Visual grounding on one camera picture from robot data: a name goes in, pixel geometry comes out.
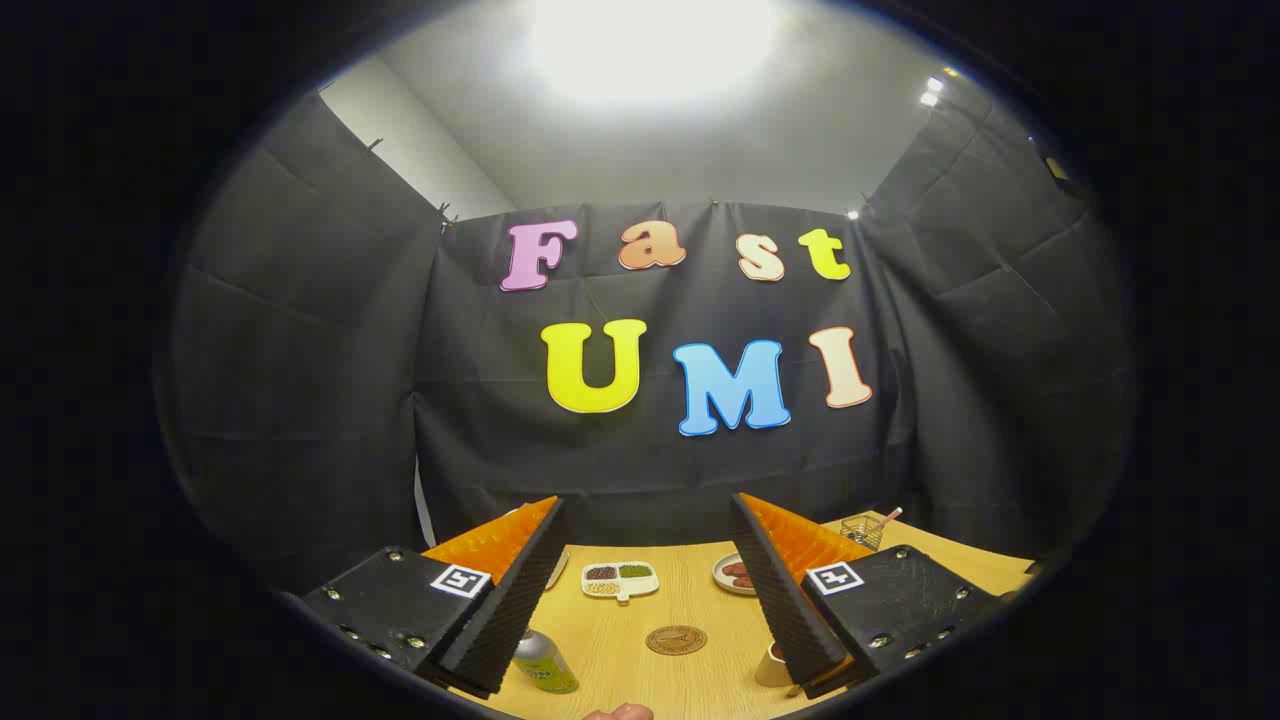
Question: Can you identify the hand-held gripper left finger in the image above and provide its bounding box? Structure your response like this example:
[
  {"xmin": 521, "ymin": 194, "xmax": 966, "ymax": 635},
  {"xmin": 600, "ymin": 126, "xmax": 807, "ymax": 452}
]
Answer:
[{"xmin": 298, "ymin": 495, "xmax": 569, "ymax": 701}]

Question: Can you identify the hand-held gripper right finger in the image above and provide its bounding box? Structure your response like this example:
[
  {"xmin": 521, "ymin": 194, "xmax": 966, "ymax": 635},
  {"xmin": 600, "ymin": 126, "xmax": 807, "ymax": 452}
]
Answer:
[{"xmin": 728, "ymin": 492, "xmax": 1006, "ymax": 701}]

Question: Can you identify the beige cup with handle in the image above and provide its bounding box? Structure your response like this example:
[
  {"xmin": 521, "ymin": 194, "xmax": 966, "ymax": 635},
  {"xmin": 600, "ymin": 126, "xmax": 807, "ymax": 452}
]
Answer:
[{"xmin": 753, "ymin": 640, "xmax": 796, "ymax": 689}]

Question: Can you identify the silver green juice bottle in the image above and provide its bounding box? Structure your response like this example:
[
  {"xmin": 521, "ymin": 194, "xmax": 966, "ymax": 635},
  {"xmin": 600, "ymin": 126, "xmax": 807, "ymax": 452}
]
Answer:
[{"xmin": 510, "ymin": 630, "xmax": 581, "ymax": 696}]

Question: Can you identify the round wooden coaster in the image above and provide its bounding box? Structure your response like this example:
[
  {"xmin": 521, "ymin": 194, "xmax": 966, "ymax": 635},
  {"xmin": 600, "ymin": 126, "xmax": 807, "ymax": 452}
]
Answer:
[{"xmin": 645, "ymin": 625, "xmax": 708, "ymax": 656}]

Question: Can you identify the white oval plate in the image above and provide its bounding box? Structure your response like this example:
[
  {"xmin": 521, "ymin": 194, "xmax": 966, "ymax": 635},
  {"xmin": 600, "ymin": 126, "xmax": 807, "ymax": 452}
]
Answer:
[{"xmin": 712, "ymin": 553, "xmax": 758, "ymax": 597}]

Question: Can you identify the white divided dish with beans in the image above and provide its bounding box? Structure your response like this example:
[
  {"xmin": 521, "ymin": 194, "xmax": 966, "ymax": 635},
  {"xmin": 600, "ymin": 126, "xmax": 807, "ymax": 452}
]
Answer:
[{"xmin": 581, "ymin": 561, "xmax": 660, "ymax": 603}]

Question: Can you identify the wooden table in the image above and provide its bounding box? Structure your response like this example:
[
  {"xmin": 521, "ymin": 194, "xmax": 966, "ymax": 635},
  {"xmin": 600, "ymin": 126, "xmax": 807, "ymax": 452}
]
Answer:
[{"xmin": 450, "ymin": 510, "xmax": 1036, "ymax": 720}]

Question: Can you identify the bright ceiling light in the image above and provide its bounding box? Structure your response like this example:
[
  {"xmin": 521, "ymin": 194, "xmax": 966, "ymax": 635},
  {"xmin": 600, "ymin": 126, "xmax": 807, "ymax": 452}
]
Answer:
[{"xmin": 520, "ymin": 0, "xmax": 791, "ymax": 103}]

